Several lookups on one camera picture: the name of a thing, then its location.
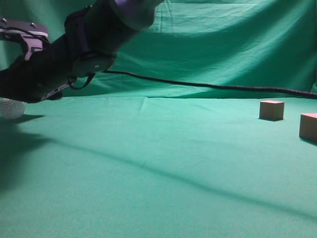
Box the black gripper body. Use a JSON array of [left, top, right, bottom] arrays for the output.
[[0, 42, 72, 103]]

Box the white dimpled ball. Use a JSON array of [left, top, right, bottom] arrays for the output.
[[0, 98, 26, 119]]

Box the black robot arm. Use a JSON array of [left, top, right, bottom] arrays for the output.
[[0, 0, 160, 103]]

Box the brown wooden cube block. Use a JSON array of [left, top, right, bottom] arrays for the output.
[[259, 100, 285, 121]]

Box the brown cube block at edge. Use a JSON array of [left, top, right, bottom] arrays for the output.
[[299, 113, 317, 143]]

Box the green cloth backdrop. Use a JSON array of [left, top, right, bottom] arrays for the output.
[[0, 0, 317, 238]]

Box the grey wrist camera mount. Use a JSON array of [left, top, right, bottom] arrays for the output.
[[0, 17, 51, 60]]

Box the black braided cable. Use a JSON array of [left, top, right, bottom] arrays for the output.
[[102, 70, 317, 100]]

